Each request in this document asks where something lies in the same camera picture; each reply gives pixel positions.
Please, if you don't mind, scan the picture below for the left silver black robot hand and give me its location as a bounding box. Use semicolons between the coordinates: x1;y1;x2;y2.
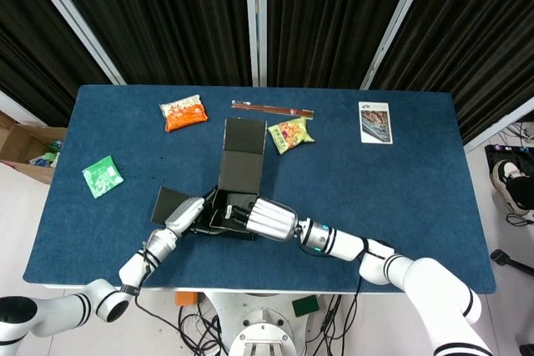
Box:
164;195;208;239

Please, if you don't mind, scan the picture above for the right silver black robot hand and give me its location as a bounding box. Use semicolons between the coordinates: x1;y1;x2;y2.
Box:
224;197;300;243

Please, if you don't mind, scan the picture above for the black foldable paper box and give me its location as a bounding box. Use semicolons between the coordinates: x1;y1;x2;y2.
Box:
149;117;268;243

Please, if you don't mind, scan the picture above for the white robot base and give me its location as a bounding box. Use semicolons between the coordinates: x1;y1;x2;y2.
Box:
206;291;330;356

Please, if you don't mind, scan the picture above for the brown cardboard box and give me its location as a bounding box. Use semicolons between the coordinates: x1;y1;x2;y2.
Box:
0;110;68;185

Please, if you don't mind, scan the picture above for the blue table cloth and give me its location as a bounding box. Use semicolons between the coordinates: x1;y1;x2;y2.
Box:
23;83;497;293

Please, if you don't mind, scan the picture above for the yellow green snack packet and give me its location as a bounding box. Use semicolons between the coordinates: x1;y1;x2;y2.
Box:
267;117;316;155

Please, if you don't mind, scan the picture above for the green sachet packet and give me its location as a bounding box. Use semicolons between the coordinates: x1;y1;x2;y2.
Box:
81;154;125;199

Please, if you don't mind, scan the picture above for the green block under table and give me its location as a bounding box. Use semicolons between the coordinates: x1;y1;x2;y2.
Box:
291;295;320;318

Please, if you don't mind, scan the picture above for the orange snack packet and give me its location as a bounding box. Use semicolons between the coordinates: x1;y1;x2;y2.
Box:
159;95;209;133

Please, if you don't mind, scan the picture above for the red snack stick packet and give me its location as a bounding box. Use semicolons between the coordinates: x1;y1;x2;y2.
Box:
231;99;316;118

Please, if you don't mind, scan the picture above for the white picture card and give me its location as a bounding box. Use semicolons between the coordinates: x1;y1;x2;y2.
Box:
358;101;395;145

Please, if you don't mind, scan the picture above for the black pleated curtain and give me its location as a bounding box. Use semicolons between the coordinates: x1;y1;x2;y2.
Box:
0;0;534;144

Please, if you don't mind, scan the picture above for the black stand leg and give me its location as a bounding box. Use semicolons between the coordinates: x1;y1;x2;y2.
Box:
490;249;534;278

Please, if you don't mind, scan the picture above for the black white sneaker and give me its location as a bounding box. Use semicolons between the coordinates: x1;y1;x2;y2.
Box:
491;159;534;218

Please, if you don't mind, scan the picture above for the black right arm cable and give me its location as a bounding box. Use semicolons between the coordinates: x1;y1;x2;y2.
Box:
325;238;395;323

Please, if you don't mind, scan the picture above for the white frame post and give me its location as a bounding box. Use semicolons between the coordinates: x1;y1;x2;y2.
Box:
18;0;127;86
360;0;437;91
244;0;268;88

